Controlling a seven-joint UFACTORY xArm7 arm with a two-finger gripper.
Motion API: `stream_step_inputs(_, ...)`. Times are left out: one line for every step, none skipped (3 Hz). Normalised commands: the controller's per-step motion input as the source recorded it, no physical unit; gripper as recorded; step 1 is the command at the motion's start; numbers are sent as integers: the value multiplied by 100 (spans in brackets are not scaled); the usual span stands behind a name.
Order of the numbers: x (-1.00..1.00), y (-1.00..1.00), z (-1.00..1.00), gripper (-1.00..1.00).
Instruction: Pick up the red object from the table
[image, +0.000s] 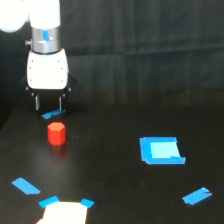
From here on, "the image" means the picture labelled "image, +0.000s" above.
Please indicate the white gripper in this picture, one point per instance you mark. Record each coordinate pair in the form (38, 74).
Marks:
(48, 72)

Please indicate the red hexagonal block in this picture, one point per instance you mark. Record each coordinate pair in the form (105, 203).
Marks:
(56, 133)

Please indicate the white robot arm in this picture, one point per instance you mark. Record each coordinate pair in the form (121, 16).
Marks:
(45, 20)

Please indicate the blue tape strip near left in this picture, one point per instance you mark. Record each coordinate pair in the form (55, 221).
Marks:
(25, 186)

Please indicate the blue tape on paper left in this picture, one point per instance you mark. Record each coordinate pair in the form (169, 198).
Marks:
(48, 201)

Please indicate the blue tape on paper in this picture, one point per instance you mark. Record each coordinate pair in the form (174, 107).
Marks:
(48, 201)
(87, 203)

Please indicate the blue tape on paper right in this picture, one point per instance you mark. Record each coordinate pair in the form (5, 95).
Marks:
(87, 203)

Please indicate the white paper sheet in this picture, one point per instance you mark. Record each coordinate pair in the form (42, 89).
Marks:
(64, 213)

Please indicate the blue tape strip near right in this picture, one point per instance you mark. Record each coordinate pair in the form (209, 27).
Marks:
(197, 196)

